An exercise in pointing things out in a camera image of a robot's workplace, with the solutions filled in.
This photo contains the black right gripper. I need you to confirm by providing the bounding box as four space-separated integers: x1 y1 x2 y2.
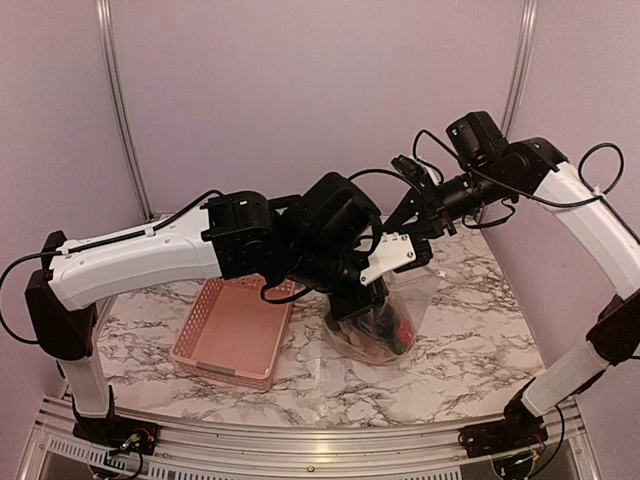
395 160 515 238

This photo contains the dark purple toy eggplant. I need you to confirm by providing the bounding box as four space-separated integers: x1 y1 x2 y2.
353 305 400 342

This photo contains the clear zip top bag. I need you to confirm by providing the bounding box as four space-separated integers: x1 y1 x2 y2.
322 267 441 366

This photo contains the red lychee fruit bunch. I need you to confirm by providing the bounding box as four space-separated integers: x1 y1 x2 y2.
332 324 371 355

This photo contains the pink perforated plastic basket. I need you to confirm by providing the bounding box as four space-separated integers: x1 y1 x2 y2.
170 275 292 391

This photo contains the red toy tomato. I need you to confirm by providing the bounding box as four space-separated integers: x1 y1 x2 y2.
396 320 415 342

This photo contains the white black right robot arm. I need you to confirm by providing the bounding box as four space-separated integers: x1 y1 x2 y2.
386 111 639 448

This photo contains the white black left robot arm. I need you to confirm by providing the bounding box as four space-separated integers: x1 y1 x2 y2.
25 172 382 445

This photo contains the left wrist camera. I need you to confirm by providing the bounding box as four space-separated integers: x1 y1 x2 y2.
359 232 432 286

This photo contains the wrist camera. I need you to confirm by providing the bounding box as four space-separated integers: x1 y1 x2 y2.
391 155 444 186
359 232 432 286

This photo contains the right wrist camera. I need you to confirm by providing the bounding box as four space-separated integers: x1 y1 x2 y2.
391 155 444 186

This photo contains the aluminium front frame rail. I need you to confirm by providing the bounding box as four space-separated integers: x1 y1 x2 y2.
16 397 603 479

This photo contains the right aluminium corner post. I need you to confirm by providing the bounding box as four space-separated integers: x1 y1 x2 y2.
491 1 540 137

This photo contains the aluminium corner post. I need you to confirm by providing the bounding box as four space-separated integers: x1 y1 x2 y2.
491 1 540 137
96 0 153 220

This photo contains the left aluminium corner post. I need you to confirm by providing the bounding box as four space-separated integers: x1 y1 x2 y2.
96 0 153 220

